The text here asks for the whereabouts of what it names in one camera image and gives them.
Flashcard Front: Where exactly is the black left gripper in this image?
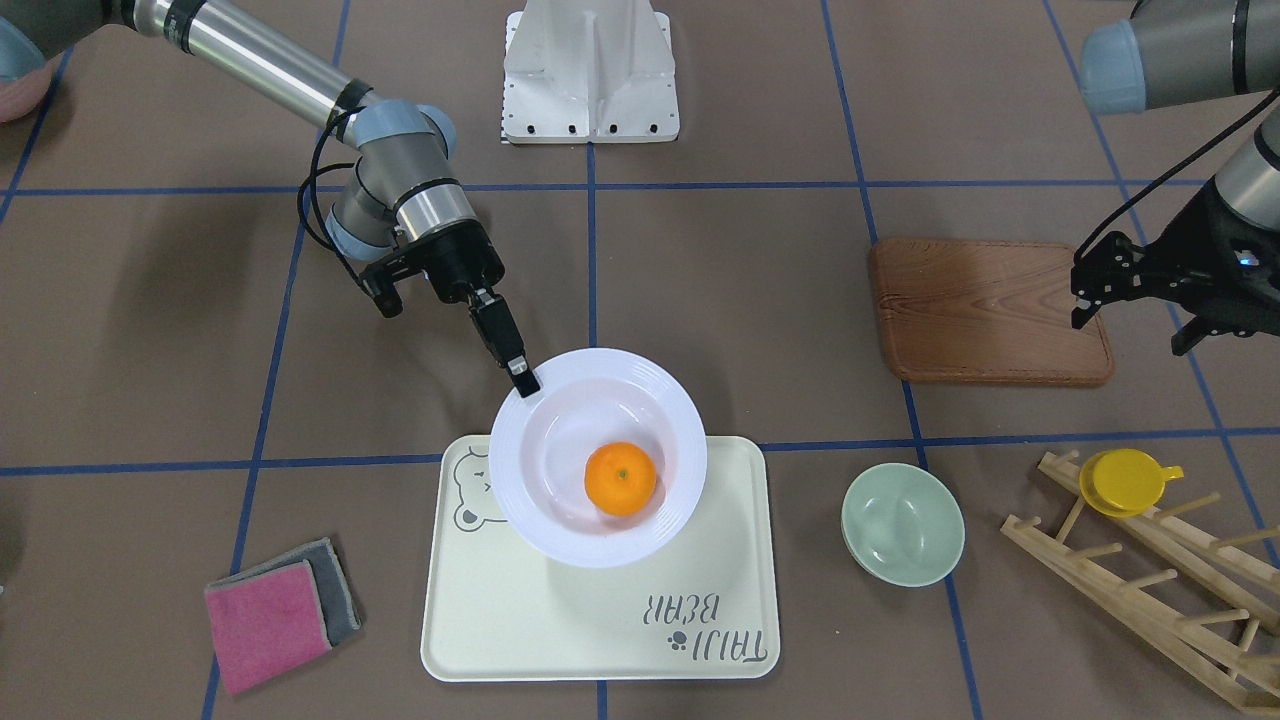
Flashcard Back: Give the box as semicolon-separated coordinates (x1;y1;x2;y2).
1070;179;1279;357

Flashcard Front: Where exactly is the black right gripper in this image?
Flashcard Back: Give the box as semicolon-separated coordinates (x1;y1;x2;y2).
358;220;541;398

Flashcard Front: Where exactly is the white plate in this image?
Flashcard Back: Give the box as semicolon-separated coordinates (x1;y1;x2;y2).
488;348;708;569

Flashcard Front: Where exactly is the orange fruit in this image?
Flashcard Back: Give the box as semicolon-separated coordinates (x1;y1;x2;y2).
584;442;659;518

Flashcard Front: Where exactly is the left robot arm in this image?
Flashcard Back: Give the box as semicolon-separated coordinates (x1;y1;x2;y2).
1070;1;1279;356

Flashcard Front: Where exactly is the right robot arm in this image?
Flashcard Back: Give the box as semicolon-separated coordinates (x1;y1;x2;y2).
3;1;540;397

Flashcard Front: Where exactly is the brown wooden tray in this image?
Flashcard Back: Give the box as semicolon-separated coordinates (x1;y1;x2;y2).
868;237;1115;388

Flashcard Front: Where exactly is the cream bear tray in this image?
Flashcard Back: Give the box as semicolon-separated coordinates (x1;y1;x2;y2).
420;436;781;682

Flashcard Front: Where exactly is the yellow mug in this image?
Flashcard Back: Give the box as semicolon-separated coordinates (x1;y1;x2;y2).
1078;448;1184;518

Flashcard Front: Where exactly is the wooden drying rack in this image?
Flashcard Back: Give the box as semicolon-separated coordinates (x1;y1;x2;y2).
1000;451;1279;719

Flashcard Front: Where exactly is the green bowl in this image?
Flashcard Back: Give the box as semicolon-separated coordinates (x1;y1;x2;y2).
840;462;966;588

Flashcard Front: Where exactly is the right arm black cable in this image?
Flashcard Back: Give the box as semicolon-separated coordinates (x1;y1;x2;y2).
300;105;371;291

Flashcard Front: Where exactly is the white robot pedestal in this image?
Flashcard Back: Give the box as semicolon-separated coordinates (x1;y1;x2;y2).
500;1;681;145

